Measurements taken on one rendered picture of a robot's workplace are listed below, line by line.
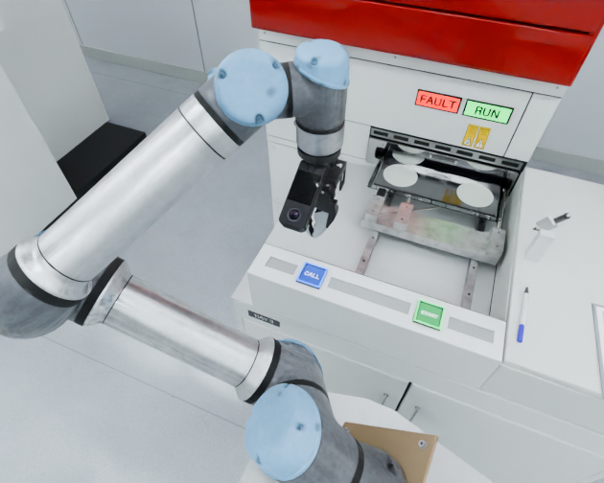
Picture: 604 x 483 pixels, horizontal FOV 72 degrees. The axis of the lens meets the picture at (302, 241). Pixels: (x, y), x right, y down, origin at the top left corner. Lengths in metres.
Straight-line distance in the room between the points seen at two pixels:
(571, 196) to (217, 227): 1.70
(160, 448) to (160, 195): 1.46
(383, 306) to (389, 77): 0.64
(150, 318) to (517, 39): 0.94
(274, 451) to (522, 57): 0.95
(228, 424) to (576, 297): 1.30
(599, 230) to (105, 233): 1.09
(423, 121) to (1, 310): 1.08
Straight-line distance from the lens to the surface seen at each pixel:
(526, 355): 0.93
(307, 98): 0.59
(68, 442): 1.98
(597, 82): 2.90
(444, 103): 1.24
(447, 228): 1.19
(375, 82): 1.26
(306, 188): 0.67
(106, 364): 2.05
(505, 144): 1.30
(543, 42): 1.12
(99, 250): 0.52
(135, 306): 0.68
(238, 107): 0.44
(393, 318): 0.89
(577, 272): 1.11
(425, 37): 1.13
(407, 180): 1.27
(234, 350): 0.70
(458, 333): 0.91
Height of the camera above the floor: 1.72
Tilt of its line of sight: 50 degrees down
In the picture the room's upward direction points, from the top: straight up
